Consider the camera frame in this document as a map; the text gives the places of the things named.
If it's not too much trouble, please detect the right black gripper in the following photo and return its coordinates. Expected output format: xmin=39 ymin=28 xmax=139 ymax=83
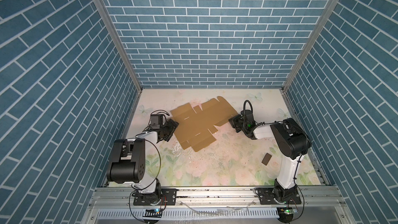
xmin=228 ymin=115 xmax=247 ymax=133

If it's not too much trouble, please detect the brown cardboard box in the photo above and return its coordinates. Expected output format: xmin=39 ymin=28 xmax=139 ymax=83
xmin=171 ymin=96 xmax=238 ymax=152

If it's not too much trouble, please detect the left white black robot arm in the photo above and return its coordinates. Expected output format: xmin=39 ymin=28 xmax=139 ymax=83
xmin=106 ymin=112 xmax=179 ymax=197

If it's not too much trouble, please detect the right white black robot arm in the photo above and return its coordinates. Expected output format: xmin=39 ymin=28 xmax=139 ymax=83
xmin=229 ymin=111 xmax=312 ymax=203

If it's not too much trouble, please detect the small brown cardboard piece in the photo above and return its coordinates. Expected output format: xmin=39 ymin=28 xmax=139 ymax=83
xmin=262 ymin=153 xmax=272 ymax=166

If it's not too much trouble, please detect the left green circuit board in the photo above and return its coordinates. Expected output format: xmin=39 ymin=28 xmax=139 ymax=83
xmin=143 ymin=208 xmax=163 ymax=219

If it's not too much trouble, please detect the green circuit board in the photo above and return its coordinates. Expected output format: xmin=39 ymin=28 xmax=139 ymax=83
xmin=277 ymin=207 xmax=297 ymax=217
xmin=143 ymin=208 xmax=163 ymax=219

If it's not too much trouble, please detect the right green circuit board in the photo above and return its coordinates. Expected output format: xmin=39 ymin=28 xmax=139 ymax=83
xmin=277 ymin=207 xmax=297 ymax=217

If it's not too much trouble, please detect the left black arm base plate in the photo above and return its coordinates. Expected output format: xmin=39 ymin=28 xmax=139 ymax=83
xmin=133 ymin=188 xmax=177 ymax=206

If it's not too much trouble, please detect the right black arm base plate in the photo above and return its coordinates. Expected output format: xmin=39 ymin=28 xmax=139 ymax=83
xmin=253 ymin=187 xmax=302 ymax=205

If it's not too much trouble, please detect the white slotted cable duct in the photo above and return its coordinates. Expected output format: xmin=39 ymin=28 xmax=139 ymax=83
xmin=97 ymin=207 xmax=279 ymax=220

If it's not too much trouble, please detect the aluminium mounting rail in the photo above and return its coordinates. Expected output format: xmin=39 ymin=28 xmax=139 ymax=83
xmin=88 ymin=185 xmax=346 ymax=209

